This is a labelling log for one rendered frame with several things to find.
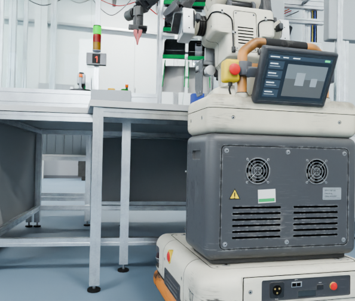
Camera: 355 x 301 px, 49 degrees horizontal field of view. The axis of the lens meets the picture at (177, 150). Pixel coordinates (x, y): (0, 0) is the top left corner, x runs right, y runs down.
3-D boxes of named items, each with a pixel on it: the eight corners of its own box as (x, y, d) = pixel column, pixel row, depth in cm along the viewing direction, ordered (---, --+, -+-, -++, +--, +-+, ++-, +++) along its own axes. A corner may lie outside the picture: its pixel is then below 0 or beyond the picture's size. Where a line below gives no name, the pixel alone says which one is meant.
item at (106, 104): (273, 115, 196) (273, 109, 196) (89, 106, 173) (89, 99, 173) (222, 125, 263) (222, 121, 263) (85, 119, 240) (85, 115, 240)
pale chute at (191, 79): (210, 93, 228) (210, 87, 225) (187, 93, 228) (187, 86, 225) (208, 67, 248) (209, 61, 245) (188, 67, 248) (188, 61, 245)
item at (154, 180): (321, 225, 368) (323, 134, 369) (82, 226, 337) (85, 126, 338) (303, 218, 405) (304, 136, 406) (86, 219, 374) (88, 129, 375)
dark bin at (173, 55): (184, 58, 228) (184, 46, 225) (162, 58, 228) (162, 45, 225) (185, 51, 253) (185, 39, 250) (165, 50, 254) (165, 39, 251)
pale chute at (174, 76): (184, 92, 226) (184, 86, 222) (162, 92, 226) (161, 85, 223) (185, 66, 246) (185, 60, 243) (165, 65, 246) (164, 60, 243)
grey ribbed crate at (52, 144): (94, 154, 409) (94, 133, 409) (31, 153, 400) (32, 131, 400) (96, 155, 451) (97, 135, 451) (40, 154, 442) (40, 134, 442)
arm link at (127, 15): (142, -7, 213) (152, 5, 218) (129, -2, 222) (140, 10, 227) (132, 8, 209) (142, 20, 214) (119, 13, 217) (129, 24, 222)
